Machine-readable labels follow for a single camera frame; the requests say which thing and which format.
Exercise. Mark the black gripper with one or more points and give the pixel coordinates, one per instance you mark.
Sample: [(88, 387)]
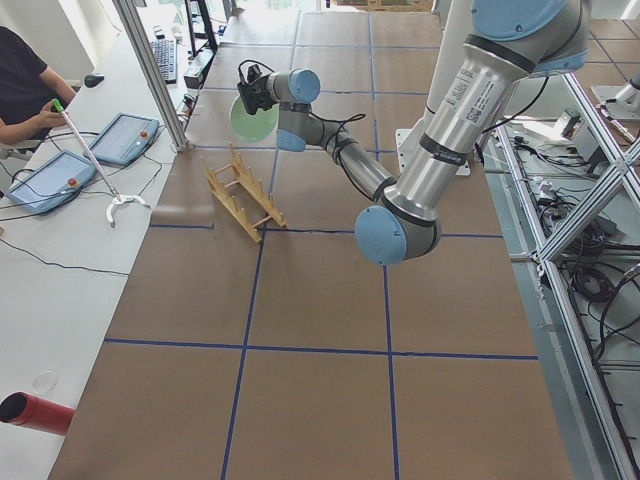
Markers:
[(259, 96)]

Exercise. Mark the mint green plate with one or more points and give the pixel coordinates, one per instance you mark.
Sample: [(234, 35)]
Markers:
[(252, 128)]

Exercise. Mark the wooden plate rack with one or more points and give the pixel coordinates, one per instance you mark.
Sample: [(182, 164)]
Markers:
[(236, 178)]

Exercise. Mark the black keyboard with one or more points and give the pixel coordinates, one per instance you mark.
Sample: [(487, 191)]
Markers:
[(165, 55)]

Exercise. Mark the far teach pendant tablet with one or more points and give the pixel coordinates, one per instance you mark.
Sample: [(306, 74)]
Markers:
[(124, 139)]

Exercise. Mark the teach pendant tablet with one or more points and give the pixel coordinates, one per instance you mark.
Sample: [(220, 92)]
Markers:
[(124, 139), (53, 183)]

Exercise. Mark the black computer mouse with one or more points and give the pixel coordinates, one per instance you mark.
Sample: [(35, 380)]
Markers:
[(93, 80)]

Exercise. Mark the metal reacher grabber tool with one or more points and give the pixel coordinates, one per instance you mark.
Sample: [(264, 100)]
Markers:
[(118, 199)]

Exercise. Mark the near teach pendant tablet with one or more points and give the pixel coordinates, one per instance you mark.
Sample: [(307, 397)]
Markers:
[(53, 183)]

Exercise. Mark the person in black shirt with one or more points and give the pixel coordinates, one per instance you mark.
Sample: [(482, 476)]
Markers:
[(28, 88)]

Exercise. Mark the red cylinder tube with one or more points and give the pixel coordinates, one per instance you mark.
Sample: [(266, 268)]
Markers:
[(29, 411)]

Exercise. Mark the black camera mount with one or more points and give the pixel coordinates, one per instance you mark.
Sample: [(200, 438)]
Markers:
[(251, 70)]

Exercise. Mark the aluminium frame post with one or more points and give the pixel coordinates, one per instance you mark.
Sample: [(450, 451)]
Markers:
[(133, 26)]

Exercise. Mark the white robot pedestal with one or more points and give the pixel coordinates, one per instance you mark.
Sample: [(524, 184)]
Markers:
[(456, 20)]

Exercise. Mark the aluminium side frame rail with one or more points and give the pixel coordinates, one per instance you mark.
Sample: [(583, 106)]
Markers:
[(564, 172)]

